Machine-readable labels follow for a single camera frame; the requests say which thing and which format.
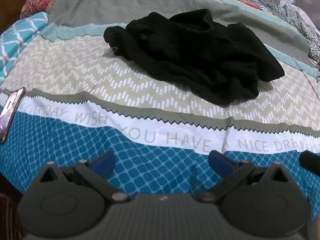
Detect teal lattice bedsheet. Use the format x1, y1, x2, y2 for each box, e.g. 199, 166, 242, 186
0, 11, 50, 84

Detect black pants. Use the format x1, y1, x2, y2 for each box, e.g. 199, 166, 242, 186
103, 8, 286, 106

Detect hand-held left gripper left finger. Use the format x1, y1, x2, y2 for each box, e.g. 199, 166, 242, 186
32, 151, 131, 203

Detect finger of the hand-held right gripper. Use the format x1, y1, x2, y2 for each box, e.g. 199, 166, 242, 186
299, 150, 320, 177

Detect zigzag striped patterned quilt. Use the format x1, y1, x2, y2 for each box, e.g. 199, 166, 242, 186
0, 0, 320, 207

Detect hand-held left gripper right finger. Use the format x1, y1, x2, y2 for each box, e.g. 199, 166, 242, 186
197, 151, 294, 203

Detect black smartphone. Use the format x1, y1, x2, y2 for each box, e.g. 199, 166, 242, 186
0, 87, 27, 145

